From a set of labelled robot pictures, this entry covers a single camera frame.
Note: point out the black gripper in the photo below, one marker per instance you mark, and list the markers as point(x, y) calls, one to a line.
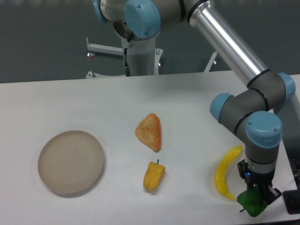
point(260, 175)

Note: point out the green toy pepper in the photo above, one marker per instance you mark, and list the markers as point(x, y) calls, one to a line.
point(251, 201)

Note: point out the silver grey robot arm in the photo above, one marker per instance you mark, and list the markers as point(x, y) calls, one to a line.
point(248, 115)

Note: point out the yellow toy bell pepper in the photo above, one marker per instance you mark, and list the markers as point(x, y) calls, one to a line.
point(153, 176)

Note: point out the beige round plate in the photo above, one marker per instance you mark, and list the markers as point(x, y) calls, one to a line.
point(71, 163)

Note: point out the black box at edge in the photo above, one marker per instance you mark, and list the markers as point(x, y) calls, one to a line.
point(292, 201)

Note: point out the yellow toy banana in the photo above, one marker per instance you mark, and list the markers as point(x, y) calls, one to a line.
point(221, 170)

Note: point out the toy toast bread slice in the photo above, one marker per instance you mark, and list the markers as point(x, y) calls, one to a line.
point(148, 132)

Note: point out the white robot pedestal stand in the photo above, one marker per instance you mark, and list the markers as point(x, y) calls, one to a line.
point(177, 50)

